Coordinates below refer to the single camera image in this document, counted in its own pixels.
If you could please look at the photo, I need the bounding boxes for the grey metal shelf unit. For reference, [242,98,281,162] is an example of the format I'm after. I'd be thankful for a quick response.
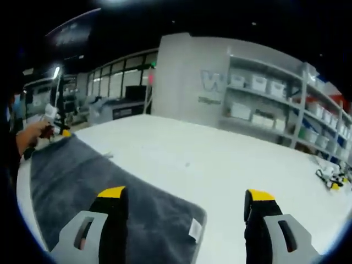
[218,53,352,166]

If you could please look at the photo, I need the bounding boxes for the black monitor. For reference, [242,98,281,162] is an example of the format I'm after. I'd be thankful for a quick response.
[125,85,147,100]

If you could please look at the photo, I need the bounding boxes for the grey towel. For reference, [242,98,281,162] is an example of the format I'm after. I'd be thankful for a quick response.
[29,134,207,264]

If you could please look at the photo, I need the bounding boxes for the yellow-tipped gripper with cables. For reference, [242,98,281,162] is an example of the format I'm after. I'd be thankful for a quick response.
[315,162,351,191]

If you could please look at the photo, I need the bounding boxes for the glass partition windows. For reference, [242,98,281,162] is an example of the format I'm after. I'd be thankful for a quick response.
[86,51,159,98]

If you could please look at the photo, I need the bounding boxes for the grey cabinet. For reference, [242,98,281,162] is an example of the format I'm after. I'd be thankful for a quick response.
[88,96,148,121]

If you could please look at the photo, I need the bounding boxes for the group of white storage bins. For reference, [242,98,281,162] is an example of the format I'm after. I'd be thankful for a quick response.
[229,73,352,160]

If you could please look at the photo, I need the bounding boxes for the dark hanging ceiling screen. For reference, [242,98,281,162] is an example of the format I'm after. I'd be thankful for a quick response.
[45,7,102,60]

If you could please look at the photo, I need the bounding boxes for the person's left hand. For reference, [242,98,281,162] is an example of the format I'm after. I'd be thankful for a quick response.
[27,120,54,146]

